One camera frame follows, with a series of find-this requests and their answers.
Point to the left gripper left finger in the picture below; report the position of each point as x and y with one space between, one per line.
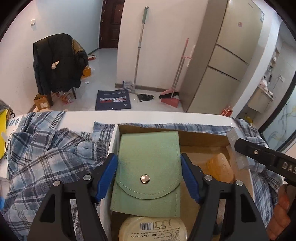
53 220

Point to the chair with black jacket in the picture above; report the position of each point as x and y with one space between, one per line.
59 62

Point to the grey card booklet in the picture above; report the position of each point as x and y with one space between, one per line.
235 139

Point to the red handled broom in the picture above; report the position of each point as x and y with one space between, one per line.
172 90

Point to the green leather pouch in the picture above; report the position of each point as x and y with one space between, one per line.
148 176

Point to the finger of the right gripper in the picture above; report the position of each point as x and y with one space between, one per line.
257 152

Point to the navy blue floor mat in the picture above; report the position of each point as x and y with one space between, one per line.
112 100

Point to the person's right hand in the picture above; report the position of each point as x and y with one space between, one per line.
280 219

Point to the shallow cardboard box tray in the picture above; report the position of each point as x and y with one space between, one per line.
200 147

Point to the bathroom vanity cabinet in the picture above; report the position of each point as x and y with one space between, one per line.
259 100

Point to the beige three-door refrigerator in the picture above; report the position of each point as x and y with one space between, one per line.
224 49

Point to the cardboard box on floor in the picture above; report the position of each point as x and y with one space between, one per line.
41 102

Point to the red gift box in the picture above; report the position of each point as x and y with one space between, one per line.
227 111

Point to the dark red door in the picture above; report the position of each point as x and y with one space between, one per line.
111 16

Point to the orange translucent plastic box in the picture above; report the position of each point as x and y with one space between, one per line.
219 168

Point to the yellow packaging box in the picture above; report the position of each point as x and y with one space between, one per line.
3 119

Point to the cream round container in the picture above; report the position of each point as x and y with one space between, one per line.
152 228

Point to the blue plaid cloth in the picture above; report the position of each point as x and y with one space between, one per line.
39 153

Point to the glass bathroom door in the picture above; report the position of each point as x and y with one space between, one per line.
283 125

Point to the red dustpan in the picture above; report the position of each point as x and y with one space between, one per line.
170 100

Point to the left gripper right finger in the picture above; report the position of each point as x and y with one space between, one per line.
242 220

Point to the white wall switch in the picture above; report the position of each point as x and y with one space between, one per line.
33 22

